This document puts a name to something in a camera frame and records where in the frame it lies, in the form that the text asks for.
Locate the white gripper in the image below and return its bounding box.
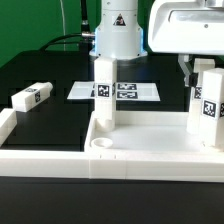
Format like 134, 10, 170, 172
148, 0, 224, 87

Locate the white desk top tray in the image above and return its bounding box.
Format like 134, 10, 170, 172
84, 111, 224, 154

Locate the white marker base sheet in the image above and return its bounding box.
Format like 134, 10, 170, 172
68, 81, 160, 102

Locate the black upright connector cable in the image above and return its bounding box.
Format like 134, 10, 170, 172
80, 0, 91, 34

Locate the white thin cable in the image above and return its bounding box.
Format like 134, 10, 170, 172
59, 0, 67, 52

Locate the white U-shaped obstacle frame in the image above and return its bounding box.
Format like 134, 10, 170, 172
0, 108, 224, 184

